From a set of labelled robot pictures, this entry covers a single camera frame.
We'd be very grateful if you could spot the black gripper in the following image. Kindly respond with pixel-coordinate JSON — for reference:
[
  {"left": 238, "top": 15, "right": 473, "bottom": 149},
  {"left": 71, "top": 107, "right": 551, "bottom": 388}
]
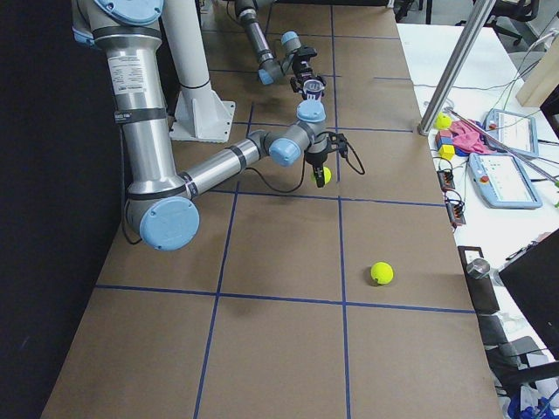
[
  {"left": 305, "top": 141, "right": 330, "bottom": 188},
  {"left": 290, "top": 56, "right": 327, "bottom": 97}
]

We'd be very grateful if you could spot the yellow tennis ball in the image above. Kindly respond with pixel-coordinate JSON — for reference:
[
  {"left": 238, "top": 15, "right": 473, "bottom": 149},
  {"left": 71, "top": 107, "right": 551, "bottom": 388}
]
[
  {"left": 370, "top": 261, "right": 394, "bottom": 285},
  {"left": 311, "top": 166, "right": 332, "bottom": 185}
]

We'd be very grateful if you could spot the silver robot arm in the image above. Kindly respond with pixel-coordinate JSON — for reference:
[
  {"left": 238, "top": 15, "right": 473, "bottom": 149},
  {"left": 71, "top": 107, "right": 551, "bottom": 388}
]
[
  {"left": 72, "top": 1, "right": 333, "bottom": 251},
  {"left": 234, "top": 0, "right": 327, "bottom": 102}
]

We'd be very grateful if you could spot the spare tennis ball one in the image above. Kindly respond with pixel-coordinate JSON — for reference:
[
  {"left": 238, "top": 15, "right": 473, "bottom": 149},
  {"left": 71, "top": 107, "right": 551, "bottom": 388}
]
[{"left": 434, "top": 113, "right": 452, "bottom": 130}]

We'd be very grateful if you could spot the black electronics board far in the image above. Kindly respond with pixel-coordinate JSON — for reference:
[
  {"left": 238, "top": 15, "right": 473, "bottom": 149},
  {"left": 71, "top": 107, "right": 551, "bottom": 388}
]
[{"left": 436, "top": 159, "right": 455, "bottom": 191}]

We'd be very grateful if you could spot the black electronics board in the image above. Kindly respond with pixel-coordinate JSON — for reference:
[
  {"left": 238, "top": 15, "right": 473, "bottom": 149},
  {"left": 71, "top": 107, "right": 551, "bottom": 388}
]
[
  {"left": 436, "top": 159, "right": 455, "bottom": 191},
  {"left": 445, "top": 196, "right": 466, "bottom": 229}
]

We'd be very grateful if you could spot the blue red cube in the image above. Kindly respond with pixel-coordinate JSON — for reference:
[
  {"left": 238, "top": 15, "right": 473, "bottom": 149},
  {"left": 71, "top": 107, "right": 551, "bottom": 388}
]
[{"left": 435, "top": 130, "right": 453, "bottom": 149}]

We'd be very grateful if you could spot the yellow cube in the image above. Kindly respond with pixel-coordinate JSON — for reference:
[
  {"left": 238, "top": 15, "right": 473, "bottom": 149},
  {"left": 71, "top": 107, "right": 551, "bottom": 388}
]
[{"left": 438, "top": 144, "right": 455, "bottom": 161}]

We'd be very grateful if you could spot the black electronics board near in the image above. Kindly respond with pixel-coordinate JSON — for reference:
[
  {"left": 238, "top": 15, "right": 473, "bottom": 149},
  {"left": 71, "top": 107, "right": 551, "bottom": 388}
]
[{"left": 445, "top": 196, "right": 466, "bottom": 229}]

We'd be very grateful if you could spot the pink cloth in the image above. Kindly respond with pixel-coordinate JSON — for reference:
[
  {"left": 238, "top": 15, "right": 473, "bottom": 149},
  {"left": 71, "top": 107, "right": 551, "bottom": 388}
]
[{"left": 450, "top": 120, "right": 493, "bottom": 155}]

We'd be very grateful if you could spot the teach pendant near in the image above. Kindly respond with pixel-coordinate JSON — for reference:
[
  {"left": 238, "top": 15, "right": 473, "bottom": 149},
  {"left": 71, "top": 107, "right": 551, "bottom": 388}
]
[{"left": 467, "top": 153, "right": 542, "bottom": 210}]

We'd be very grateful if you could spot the teach pendant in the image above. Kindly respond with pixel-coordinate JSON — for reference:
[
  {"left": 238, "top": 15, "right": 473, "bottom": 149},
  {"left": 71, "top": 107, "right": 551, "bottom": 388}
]
[
  {"left": 484, "top": 109, "right": 539, "bottom": 157},
  {"left": 467, "top": 153, "right": 542, "bottom": 210}
]

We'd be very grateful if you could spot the steel cup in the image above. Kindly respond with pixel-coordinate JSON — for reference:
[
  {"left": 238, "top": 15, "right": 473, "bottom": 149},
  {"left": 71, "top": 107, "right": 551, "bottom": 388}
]
[{"left": 466, "top": 258, "right": 491, "bottom": 279}]

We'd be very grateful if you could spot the teach pendant far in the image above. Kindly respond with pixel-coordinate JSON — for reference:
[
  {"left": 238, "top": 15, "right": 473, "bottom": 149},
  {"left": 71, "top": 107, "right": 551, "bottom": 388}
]
[{"left": 484, "top": 109, "right": 539, "bottom": 157}]

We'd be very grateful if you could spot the metal grabber stick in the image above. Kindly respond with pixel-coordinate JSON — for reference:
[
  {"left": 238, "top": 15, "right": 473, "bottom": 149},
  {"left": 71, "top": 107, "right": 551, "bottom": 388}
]
[{"left": 444, "top": 106, "right": 558, "bottom": 187}]

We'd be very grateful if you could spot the black computer monitor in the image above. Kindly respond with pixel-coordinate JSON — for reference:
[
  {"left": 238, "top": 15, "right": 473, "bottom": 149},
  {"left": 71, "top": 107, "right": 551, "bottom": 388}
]
[{"left": 500, "top": 230, "right": 558, "bottom": 359}]

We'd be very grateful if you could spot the black office chair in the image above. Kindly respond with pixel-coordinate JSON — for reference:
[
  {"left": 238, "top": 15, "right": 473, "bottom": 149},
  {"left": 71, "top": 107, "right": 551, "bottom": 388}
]
[{"left": 477, "top": 315, "right": 558, "bottom": 397}]

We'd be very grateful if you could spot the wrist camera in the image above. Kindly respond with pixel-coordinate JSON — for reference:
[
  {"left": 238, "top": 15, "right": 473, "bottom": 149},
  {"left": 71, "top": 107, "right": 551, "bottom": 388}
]
[
  {"left": 294, "top": 45, "right": 318, "bottom": 62},
  {"left": 327, "top": 132, "right": 349, "bottom": 159}
]

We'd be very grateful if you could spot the aluminium frame post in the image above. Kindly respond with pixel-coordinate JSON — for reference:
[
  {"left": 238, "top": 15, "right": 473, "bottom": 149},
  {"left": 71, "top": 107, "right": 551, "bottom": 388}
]
[{"left": 418, "top": 0, "right": 496, "bottom": 136}]

